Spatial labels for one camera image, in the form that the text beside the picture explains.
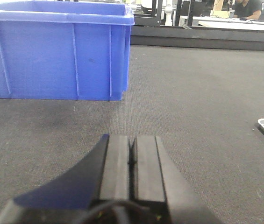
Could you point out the white desk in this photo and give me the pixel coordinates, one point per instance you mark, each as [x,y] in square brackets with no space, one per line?
[228,23]

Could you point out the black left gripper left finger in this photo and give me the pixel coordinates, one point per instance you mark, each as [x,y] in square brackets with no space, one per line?
[101,175]

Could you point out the blue plastic bin on conveyor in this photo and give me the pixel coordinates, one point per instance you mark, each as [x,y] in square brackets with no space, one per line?
[64,50]

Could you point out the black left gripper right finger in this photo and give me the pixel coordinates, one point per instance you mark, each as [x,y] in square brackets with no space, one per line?
[159,185]

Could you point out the black conveyor side rail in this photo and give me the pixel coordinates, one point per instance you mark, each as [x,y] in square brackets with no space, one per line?
[198,37]

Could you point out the person in black shirt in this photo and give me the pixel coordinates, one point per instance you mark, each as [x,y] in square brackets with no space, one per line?
[249,9]

